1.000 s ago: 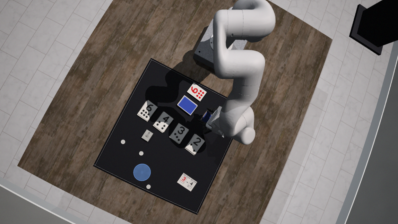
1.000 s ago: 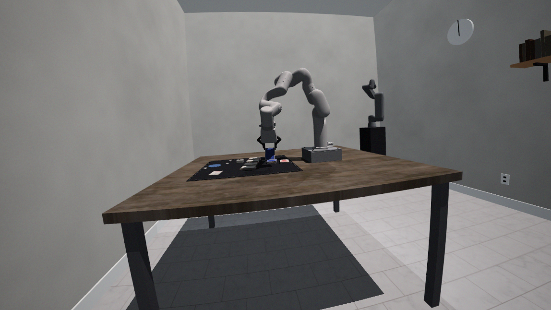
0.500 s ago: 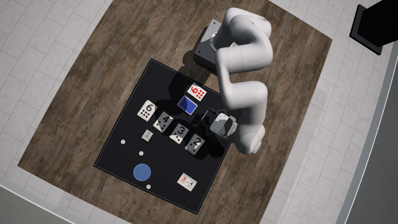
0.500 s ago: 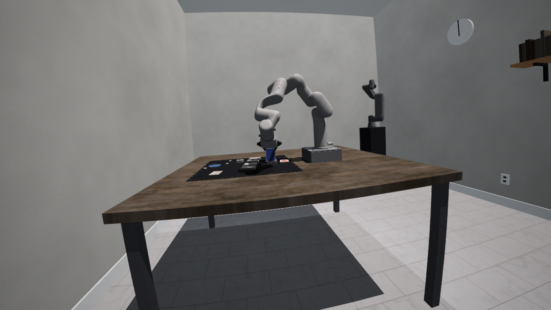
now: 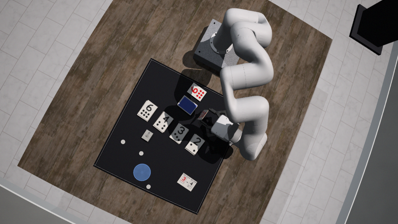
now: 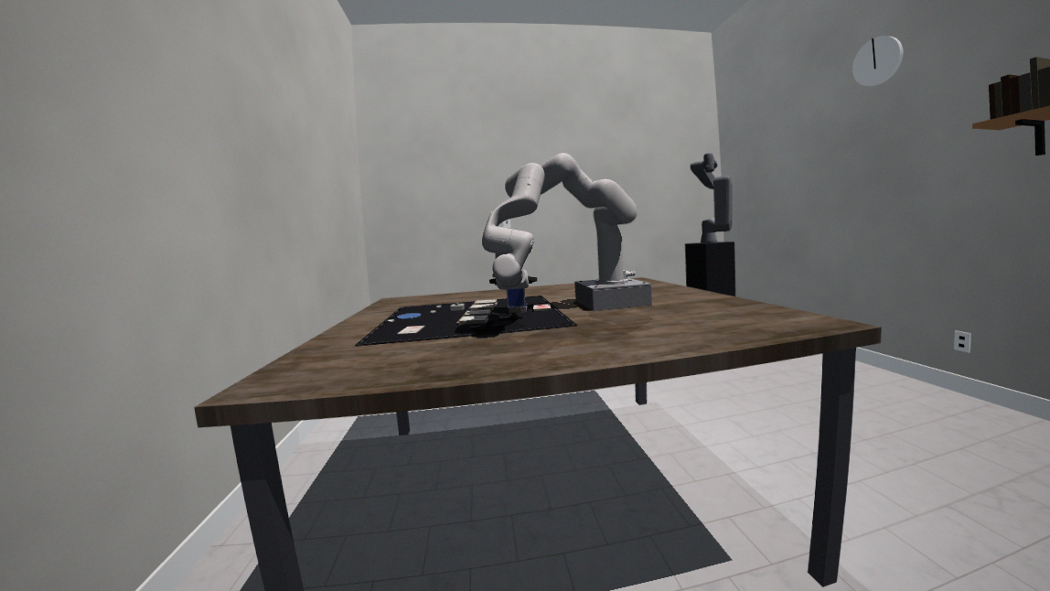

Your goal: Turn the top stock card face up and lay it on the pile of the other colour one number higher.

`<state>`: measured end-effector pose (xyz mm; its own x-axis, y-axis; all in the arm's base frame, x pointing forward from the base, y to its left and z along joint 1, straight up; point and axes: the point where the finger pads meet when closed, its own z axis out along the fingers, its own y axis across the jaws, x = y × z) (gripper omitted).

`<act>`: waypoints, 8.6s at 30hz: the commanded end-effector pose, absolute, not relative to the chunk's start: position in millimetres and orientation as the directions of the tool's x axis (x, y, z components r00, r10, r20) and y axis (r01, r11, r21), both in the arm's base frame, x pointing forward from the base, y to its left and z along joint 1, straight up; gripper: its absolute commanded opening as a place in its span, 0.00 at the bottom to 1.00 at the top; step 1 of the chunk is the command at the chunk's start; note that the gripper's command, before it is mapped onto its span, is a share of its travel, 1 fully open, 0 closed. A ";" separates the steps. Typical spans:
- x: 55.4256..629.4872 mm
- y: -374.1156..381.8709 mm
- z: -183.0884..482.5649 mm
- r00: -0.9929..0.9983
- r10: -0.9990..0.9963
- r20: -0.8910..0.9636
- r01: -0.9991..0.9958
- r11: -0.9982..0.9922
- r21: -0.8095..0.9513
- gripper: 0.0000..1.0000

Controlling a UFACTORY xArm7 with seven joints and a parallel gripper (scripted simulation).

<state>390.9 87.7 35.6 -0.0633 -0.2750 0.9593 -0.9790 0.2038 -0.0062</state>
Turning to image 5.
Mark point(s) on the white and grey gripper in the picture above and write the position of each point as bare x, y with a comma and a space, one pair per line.
221, 126

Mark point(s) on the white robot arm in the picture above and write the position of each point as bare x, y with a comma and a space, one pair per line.
249, 33

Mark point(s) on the blue round disc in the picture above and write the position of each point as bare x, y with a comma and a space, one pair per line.
142, 172

